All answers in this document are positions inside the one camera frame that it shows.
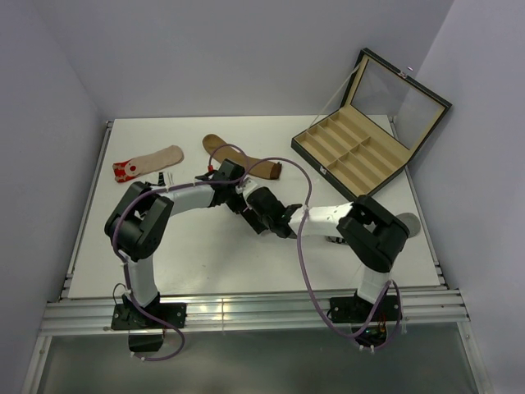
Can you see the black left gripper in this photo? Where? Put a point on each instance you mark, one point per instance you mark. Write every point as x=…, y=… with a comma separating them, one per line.
x=235, y=208

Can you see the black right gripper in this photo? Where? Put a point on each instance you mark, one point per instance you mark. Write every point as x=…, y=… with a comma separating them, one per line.
x=249, y=215

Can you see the brown long sock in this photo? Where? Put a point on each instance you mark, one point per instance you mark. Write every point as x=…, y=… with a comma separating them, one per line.
x=219, y=150

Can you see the grey striped sock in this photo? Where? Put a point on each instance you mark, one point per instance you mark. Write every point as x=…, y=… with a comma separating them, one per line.
x=410, y=220

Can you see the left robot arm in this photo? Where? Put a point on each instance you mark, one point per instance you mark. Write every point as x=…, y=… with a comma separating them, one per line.
x=137, y=224

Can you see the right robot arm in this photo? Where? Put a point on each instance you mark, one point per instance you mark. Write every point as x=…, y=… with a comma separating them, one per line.
x=374, y=234

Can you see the black white striped sock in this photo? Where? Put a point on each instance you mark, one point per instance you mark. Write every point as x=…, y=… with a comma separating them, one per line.
x=161, y=179

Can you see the beige red reindeer sock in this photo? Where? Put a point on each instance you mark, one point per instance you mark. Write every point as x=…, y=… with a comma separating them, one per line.
x=146, y=164

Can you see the black compartment organizer box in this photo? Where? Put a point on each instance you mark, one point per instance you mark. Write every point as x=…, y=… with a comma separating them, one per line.
x=384, y=118

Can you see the aluminium frame rail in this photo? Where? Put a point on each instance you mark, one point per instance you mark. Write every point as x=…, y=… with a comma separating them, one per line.
x=244, y=312

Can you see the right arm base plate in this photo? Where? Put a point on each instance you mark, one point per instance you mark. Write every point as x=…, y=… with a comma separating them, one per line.
x=351, y=309

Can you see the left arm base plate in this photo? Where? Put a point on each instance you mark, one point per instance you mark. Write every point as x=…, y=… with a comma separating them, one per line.
x=127, y=317

